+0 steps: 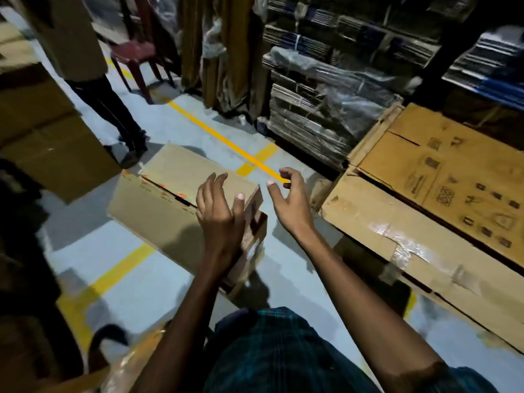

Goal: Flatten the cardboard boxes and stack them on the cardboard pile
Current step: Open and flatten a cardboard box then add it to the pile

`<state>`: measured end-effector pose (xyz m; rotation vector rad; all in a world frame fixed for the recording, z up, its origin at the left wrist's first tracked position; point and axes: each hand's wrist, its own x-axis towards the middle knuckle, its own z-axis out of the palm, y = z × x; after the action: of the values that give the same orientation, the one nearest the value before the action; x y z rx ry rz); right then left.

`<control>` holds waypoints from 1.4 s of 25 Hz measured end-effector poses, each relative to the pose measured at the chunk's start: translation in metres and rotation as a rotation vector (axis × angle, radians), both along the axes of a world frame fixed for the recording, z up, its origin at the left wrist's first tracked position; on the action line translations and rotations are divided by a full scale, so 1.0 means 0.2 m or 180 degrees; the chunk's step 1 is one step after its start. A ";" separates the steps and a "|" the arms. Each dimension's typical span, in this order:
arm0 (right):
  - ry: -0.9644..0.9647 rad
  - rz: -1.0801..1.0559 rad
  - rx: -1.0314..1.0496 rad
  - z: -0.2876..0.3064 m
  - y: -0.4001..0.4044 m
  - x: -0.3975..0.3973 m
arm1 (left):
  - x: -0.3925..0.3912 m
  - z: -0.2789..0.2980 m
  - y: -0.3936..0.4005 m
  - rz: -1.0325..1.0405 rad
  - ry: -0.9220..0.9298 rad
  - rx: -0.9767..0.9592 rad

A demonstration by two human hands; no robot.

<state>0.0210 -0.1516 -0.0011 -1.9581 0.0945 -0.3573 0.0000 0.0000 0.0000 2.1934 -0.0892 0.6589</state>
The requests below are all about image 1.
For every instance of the person's left hand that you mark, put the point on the person's left hand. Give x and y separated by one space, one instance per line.
221 225

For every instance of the person's right hand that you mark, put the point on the person's right hand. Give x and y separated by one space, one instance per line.
294 212

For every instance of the pale cardboard box orange tape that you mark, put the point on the pale cardboard box orange tape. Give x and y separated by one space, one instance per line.
163 225

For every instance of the pile of brown cardboard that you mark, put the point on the pile of brown cardboard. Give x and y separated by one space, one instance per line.
409 225

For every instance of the person's left forearm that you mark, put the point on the person's left forearm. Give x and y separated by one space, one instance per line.
184 335

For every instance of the person's right forearm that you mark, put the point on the person's right forearm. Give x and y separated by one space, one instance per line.
360 306

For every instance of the stacks of cartons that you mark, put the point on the stacks of cartons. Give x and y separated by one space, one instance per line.
229 57
319 98

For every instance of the red plastic chair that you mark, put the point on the red plastic chair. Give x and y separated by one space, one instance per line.
131 49

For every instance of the stack of white blue sheets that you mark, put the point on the stack of white blue sheets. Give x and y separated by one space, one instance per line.
491 65

